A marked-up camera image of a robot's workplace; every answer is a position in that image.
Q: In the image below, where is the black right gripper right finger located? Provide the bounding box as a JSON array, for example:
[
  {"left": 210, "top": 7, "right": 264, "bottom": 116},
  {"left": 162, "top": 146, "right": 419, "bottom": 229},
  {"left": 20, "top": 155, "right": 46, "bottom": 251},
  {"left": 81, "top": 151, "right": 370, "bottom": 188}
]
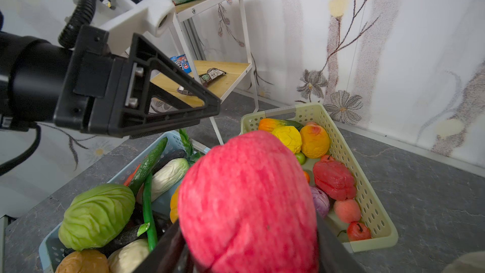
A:
[{"left": 317, "top": 216, "right": 365, "bottom": 273}]

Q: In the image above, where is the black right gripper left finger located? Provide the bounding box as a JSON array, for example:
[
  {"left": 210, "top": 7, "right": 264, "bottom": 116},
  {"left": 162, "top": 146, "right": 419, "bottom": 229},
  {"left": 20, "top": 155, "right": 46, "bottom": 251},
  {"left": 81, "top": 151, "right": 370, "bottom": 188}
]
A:
[{"left": 134, "top": 220, "right": 189, "bottom": 273}]

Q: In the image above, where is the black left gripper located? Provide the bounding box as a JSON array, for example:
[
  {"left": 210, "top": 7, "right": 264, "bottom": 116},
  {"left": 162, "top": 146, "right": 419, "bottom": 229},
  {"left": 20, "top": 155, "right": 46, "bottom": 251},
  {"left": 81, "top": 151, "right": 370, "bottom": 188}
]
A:
[{"left": 53, "top": 25, "right": 221, "bottom": 137}]

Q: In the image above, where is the pink dragon fruit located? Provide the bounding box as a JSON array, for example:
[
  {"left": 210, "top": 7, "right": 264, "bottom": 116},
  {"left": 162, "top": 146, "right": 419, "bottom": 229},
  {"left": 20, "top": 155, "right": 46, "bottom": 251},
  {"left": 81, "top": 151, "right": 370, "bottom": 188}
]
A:
[{"left": 178, "top": 131, "right": 319, "bottom": 272}]

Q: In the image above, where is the light blue vegetable basket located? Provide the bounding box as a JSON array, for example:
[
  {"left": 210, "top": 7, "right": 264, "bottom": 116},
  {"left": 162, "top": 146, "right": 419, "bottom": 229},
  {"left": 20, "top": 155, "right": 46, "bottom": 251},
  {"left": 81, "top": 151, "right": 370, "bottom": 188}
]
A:
[{"left": 39, "top": 130, "right": 208, "bottom": 272}]

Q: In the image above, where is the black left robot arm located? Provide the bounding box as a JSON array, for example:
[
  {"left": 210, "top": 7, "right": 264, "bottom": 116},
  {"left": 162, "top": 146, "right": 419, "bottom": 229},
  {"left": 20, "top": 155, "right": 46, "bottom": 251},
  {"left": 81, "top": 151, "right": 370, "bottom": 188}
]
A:
[{"left": 1, "top": 0, "right": 221, "bottom": 138}]

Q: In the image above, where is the green chili pepper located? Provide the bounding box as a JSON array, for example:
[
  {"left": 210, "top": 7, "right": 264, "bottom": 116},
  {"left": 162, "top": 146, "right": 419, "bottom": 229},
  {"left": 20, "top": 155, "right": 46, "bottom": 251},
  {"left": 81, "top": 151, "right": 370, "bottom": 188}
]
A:
[{"left": 138, "top": 173, "right": 158, "bottom": 252}]

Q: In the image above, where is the small red cherry apple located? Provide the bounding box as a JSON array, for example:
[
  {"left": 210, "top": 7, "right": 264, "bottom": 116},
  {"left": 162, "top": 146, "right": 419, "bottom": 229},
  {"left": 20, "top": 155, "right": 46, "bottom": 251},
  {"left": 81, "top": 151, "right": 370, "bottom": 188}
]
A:
[{"left": 347, "top": 222, "right": 372, "bottom": 241}]

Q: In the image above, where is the beige potato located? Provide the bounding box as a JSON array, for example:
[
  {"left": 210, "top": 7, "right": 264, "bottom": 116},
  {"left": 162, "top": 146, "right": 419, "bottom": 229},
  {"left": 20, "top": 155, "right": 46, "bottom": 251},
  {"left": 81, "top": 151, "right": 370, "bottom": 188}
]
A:
[{"left": 107, "top": 239, "right": 149, "bottom": 273}]

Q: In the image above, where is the pink peach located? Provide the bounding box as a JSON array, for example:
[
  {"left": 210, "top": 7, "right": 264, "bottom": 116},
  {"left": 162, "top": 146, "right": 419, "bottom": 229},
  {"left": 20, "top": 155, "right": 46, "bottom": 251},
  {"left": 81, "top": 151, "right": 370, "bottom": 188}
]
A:
[{"left": 333, "top": 199, "right": 361, "bottom": 224}]

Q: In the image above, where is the green cucumber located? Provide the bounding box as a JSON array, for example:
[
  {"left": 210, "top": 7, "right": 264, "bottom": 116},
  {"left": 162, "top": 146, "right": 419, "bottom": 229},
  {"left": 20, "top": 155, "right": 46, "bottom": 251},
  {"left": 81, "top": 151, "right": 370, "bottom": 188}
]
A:
[{"left": 128, "top": 138, "right": 168, "bottom": 196}]

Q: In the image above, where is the orange round fruit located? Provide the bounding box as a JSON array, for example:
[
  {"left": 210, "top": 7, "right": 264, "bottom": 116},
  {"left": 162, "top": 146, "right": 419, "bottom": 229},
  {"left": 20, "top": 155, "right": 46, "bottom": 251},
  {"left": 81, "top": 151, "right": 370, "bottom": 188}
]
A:
[{"left": 169, "top": 187, "right": 180, "bottom": 223}]

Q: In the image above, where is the purple round cabbage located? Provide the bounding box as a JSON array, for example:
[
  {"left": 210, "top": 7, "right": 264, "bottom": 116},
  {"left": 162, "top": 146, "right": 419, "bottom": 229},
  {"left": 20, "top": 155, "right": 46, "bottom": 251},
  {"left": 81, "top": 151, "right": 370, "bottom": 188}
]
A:
[{"left": 310, "top": 187, "right": 330, "bottom": 218}]

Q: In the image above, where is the green plastic fruit basket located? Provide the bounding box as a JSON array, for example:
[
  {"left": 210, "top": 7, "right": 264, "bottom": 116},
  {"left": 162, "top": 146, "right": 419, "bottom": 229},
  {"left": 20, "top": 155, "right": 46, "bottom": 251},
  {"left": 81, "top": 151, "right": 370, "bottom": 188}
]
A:
[{"left": 241, "top": 102, "right": 399, "bottom": 253}]

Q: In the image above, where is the red chili pepper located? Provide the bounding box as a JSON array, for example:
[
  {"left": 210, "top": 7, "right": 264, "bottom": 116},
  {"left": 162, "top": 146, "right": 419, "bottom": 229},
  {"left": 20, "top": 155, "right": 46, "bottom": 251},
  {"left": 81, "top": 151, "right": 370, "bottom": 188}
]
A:
[{"left": 124, "top": 164, "right": 140, "bottom": 187}]

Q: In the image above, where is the white bok choy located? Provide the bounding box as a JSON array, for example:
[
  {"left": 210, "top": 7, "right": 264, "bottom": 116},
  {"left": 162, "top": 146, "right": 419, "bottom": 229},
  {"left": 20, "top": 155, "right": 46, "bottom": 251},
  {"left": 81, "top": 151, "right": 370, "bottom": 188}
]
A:
[{"left": 151, "top": 158, "right": 189, "bottom": 201}]

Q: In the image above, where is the blue candy packet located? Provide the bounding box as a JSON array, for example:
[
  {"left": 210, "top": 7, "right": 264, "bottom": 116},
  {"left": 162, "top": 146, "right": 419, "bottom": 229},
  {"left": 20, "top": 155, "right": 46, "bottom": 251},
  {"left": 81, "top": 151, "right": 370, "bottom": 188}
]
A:
[{"left": 171, "top": 54, "right": 191, "bottom": 74}]

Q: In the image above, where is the green cabbage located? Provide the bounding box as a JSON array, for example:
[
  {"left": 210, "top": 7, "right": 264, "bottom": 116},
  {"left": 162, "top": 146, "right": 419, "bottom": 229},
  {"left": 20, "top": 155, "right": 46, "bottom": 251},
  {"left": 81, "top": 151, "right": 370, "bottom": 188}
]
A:
[{"left": 58, "top": 183, "right": 136, "bottom": 251}]

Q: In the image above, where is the brown chocolate bar wrapper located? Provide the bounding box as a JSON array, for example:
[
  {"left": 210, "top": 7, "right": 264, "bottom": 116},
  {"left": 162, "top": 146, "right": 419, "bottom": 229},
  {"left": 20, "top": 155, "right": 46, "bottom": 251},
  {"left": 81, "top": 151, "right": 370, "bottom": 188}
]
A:
[{"left": 177, "top": 68, "right": 227, "bottom": 96}]

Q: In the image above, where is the orange peach fruit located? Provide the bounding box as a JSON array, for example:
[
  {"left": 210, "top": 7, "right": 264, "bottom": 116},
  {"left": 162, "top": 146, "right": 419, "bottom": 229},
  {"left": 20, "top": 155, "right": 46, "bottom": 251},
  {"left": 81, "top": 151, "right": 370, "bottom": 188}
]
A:
[{"left": 300, "top": 123, "right": 330, "bottom": 159}]

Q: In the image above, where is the white wooden two-tier shelf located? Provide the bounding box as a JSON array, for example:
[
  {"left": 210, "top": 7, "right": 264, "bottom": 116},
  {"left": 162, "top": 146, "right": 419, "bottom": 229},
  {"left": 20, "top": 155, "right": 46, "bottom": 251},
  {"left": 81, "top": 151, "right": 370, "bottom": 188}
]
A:
[{"left": 150, "top": 0, "right": 260, "bottom": 145}]

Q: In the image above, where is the yellow bell pepper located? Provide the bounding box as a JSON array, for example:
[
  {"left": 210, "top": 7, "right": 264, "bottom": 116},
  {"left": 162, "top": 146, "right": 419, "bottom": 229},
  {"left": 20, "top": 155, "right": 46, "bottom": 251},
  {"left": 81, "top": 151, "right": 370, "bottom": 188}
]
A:
[{"left": 272, "top": 126, "right": 303, "bottom": 154}]

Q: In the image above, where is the orange green papaya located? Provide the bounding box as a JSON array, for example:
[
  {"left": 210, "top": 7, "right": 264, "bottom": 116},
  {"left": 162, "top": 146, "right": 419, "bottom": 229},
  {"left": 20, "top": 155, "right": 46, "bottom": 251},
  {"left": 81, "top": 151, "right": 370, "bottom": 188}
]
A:
[{"left": 258, "top": 118, "right": 303, "bottom": 133}]

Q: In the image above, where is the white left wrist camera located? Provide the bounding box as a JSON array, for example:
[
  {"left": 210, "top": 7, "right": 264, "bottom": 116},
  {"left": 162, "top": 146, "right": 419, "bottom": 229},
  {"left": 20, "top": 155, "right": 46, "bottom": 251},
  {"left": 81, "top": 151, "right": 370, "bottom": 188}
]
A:
[{"left": 91, "top": 0, "right": 175, "bottom": 55}]

